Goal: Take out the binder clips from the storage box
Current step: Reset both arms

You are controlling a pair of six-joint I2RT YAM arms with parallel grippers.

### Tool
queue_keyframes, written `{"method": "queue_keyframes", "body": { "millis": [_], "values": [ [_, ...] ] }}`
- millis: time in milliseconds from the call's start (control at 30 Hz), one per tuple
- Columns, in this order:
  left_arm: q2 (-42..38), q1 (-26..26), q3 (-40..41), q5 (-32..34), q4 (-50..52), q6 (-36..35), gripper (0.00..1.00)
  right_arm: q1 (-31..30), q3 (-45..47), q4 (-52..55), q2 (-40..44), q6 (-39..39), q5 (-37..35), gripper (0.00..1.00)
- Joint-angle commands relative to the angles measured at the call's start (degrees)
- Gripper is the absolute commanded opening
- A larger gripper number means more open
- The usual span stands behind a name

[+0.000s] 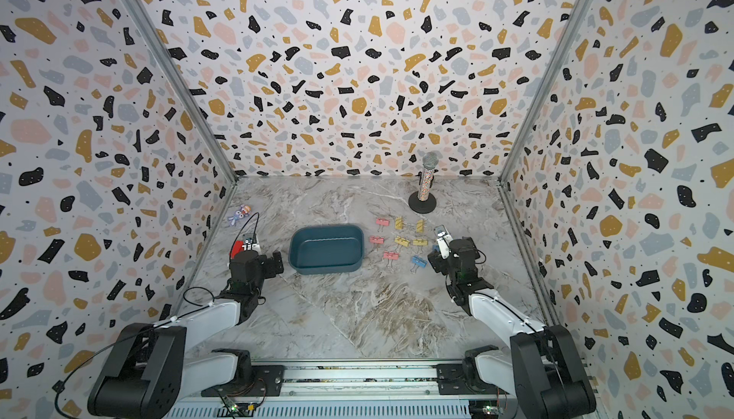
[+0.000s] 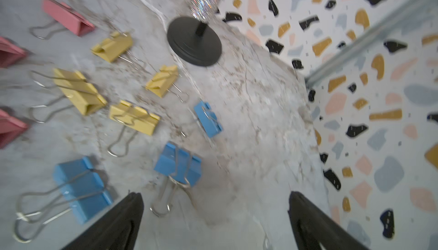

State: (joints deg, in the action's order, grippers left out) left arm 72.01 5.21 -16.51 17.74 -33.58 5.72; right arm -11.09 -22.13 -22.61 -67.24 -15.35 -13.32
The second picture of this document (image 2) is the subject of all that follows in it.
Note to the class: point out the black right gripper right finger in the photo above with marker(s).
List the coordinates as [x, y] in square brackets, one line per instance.
[314, 230]

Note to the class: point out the pink binder clip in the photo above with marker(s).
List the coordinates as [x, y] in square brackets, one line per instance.
[11, 128]
[10, 53]
[64, 15]

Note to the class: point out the blue binder clip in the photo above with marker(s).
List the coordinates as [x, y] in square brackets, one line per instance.
[80, 190]
[182, 170]
[208, 119]

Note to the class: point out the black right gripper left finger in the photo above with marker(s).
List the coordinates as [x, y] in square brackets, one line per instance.
[117, 230]

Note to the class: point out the yellow binder clip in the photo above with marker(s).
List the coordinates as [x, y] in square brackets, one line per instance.
[163, 82]
[134, 118]
[82, 95]
[117, 47]

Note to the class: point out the aluminium frame corner post right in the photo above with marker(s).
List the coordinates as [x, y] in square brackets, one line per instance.
[379, 32]

